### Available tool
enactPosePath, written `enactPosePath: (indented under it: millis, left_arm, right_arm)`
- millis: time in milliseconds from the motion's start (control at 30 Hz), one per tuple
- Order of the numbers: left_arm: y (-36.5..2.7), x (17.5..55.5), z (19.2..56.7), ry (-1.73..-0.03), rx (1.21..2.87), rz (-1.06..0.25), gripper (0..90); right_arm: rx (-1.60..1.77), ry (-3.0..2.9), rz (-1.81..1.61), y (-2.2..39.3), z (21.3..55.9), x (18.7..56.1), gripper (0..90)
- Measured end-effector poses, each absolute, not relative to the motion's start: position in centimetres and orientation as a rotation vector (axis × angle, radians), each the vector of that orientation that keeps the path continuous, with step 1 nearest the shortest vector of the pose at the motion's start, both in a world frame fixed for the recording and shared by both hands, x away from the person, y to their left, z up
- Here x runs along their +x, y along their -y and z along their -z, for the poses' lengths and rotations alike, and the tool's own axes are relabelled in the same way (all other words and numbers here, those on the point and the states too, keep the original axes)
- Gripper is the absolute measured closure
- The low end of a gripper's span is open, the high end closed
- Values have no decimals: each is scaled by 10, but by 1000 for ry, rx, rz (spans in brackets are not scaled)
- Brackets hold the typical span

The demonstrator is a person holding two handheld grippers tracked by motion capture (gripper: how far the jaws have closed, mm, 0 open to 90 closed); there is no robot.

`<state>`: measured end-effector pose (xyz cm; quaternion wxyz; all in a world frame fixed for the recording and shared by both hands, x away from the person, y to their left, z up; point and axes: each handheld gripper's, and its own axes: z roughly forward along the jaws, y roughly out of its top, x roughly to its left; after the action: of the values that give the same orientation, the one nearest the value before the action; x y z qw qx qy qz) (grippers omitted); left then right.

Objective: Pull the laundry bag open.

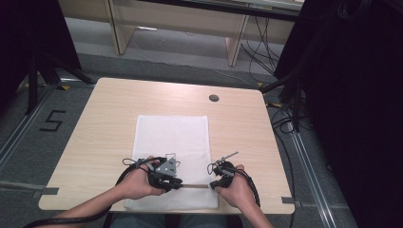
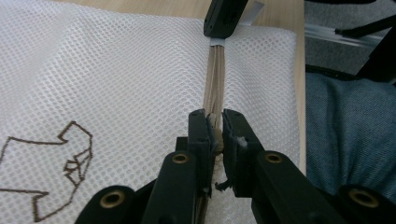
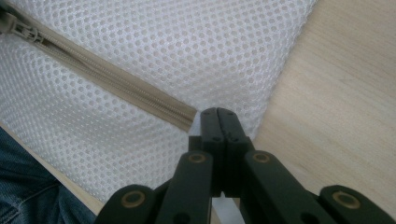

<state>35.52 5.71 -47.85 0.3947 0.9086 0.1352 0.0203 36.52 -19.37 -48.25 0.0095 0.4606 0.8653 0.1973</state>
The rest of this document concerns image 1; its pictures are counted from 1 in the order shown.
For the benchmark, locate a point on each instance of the person's left hand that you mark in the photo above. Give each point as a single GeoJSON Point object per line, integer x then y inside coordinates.
{"type": "Point", "coordinates": [136, 185]}

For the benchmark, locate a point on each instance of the aluminium floor rail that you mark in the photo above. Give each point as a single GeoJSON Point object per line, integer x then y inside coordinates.
{"type": "Point", "coordinates": [23, 125]}
{"type": "Point", "coordinates": [312, 177]}

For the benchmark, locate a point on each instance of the white towel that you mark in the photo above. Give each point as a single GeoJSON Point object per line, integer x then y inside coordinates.
{"type": "Point", "coordinates": [171, 136]}

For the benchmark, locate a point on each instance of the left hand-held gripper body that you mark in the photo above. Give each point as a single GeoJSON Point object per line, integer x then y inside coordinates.
{"type": "Point", "coordinates": [164, 172]}

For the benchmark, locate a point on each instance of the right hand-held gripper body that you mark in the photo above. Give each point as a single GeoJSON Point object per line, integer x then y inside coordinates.
{"type": "Point", "coordinates": [225, 172]}

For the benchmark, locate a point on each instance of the light wooden desk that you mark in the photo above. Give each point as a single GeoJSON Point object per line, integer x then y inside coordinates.
{"type": "Point", "coordinates": [177, 22]}

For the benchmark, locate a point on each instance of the black curtain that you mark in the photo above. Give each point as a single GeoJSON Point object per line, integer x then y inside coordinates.
{"type": "Point", "coordinates": [355, 95]}
{"type": "Point", "coordinates": [28, 34]}

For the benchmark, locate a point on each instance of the person's right hand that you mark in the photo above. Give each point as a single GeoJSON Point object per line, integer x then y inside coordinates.
{"type": "Point", "coordinates": [237, 193]}

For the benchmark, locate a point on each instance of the black metal stand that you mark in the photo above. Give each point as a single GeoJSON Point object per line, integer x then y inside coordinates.
{"type": "Point", "coordinates": [296, 95]}
{"type": "Point", "coordinates": [33, 82]}

